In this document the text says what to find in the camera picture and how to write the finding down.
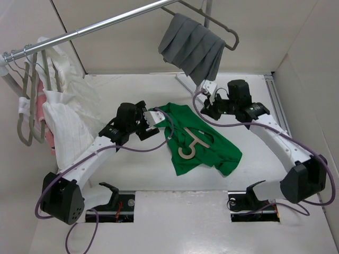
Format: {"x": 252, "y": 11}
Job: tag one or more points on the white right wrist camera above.
{"x": 209, "y": 88}

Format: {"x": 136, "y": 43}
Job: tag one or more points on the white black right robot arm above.
{"x": 306, "y": 171}

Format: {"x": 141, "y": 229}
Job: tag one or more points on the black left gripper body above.
{"x": 140, "y": 121}

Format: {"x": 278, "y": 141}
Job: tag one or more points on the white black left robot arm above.
{"x": 63, "y": 196}

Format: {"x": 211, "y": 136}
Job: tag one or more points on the grey cloth on hanger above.
{"x": 196, "y": 65}

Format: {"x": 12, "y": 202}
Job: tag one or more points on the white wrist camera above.
{"x": 153, "y": 117}
{"x": 209, "y": 88}

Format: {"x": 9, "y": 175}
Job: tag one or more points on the grey empty hanger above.
{"x": 24, "y": 105}

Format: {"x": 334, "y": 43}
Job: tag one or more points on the pink garment on rack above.
{"x": 42, "y": 105}

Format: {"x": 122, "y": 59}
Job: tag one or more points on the grey plastic hanger with cloth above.
{"x": 212, "y": 21}

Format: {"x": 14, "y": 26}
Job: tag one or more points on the green t shirt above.
{"x": 222, "y": 154}

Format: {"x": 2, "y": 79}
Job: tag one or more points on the grey hanger with pink garment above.
{"x": 36, "y": 125}

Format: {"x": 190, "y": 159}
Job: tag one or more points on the aluminium rail right side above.
{"x": 277, "y": 106}

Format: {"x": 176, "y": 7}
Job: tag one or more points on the white clothes rack base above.
{"x": 188, "y": 83}

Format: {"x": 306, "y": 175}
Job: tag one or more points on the silver horizontal rack bar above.
{"x": 29, "y": 50}

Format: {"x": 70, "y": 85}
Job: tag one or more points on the beige wooden hanger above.
{"x": 195, "y": 141}

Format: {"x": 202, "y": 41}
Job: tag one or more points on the white garment on rack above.
{"x": 72, "y": 108}

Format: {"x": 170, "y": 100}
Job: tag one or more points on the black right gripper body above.
{"x": 221, "y": 106}

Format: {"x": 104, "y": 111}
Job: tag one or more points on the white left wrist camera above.
{"x": 153, "y": 117}

